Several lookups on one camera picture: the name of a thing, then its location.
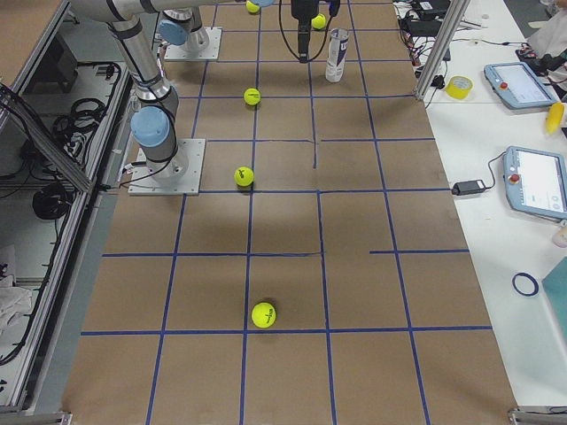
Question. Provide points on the clear Wilson tennis ball can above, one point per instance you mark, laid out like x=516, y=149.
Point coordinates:
x=338, y=43

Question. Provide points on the yellow tape roll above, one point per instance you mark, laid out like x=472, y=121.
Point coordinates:
x=459, y=87

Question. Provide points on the black power adapter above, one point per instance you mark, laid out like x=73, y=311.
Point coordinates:
x=470, y=187

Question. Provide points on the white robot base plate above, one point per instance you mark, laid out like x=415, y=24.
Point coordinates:
x=208, y=46
x=181, y=176

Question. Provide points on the blue teach pendant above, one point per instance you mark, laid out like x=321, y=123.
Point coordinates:
x=535, y=182
x=518, y=86

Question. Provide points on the yellow banana toy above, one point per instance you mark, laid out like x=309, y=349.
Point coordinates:
x=556, y=118

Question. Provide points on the aluminium frame post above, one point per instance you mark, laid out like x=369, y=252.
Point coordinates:
x=448, y=27

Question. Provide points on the teal box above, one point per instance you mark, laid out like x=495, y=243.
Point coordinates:
x=554, y=285

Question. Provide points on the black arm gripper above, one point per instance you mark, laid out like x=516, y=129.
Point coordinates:
x=304, y=10

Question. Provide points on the yellow tennis ball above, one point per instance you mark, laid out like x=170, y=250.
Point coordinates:
x=319, y=22
x=252, y=96
x=251, y=7
x=244, y=176
x=263, y=315

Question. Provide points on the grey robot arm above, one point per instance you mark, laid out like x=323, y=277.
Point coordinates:
x=184, y=28
x=158, y=97

